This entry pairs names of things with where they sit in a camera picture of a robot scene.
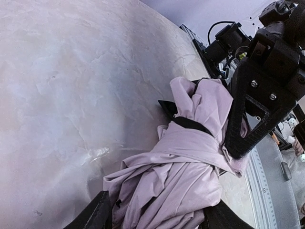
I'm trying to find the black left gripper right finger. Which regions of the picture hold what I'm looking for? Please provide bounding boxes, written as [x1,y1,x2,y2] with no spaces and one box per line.
[200,200,254,229]

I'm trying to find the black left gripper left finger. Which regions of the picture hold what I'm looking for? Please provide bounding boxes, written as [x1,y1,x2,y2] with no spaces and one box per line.
[64,191,112,229]

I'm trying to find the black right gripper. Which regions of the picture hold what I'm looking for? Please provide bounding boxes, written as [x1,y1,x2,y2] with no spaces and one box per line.
[225,14,305,157]

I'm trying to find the pink and black umbrella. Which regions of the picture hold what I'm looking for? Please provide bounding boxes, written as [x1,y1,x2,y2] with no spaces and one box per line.
[103,77,248,229]

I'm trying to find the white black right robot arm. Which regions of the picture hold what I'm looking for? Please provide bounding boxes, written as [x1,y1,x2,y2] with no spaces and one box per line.
[203,0,305,158]

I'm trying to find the aluminium front rail base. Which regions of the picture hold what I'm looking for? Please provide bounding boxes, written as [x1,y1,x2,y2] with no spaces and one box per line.
[181,25,303,229]

